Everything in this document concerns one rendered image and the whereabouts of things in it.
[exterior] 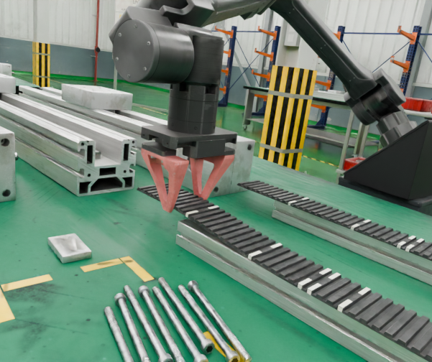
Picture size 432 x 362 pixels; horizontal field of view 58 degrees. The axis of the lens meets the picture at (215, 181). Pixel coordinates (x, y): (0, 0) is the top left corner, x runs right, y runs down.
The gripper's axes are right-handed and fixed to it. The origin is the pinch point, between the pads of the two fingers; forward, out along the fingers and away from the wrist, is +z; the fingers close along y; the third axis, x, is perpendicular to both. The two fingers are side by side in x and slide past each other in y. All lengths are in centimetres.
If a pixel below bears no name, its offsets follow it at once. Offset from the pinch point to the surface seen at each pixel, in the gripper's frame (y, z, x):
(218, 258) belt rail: 1.9, 3.4, 8.8
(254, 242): -0.1, 0.7, 11.8
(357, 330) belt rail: 2.3, 2.2, 25.1
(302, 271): -0.1, 1.1, 17.9
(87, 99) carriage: -13, -6, -52
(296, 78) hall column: -287, -11, -186
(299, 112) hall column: -300, 21, -185
